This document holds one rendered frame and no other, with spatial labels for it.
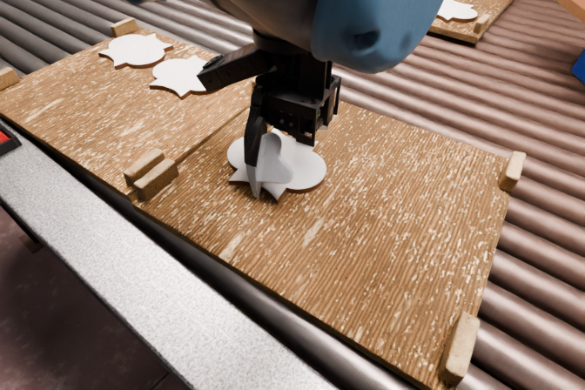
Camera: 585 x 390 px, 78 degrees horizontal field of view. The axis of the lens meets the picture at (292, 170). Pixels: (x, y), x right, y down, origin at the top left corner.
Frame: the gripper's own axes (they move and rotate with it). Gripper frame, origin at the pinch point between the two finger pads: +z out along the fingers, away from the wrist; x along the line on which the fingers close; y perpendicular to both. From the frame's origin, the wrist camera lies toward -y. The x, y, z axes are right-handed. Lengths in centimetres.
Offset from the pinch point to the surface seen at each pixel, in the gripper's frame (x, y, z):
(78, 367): -30, -60, 94
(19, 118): -9.5, -42.3, 0.6
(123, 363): -22, -48, 94
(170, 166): -8.7, -10.9, -2.0
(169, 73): 11.4, -28.6, -0.6
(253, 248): -13.1, 4.4, 0.5
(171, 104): 5.1, -23.0, 0.5
